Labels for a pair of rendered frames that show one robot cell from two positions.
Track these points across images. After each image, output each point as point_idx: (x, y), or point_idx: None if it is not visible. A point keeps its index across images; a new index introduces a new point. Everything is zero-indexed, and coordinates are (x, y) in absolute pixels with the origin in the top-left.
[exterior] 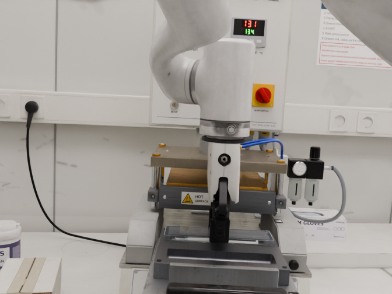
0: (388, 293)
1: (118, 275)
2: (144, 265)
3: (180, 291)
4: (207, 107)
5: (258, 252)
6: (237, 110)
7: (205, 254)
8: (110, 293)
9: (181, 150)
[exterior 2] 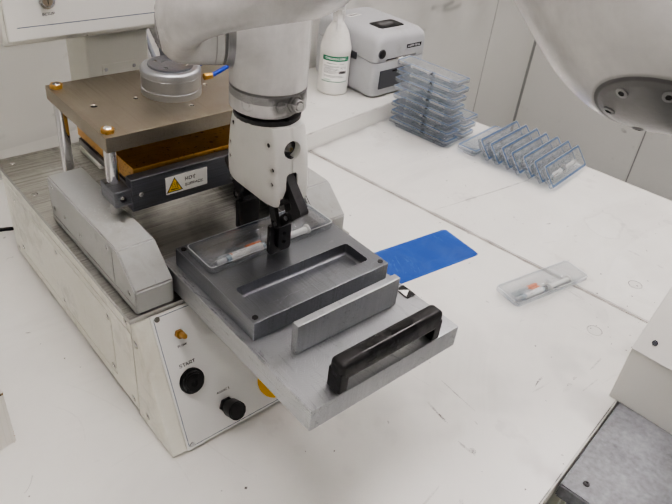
0: (339, 187)
1: (2, 295)
2: (164, 307)
3: (355, 363)
4: (261, 77)
5: (331, 246)
6: (303, 75)
7: (278, 275)
8: (24, 331)
9: (112, 97)
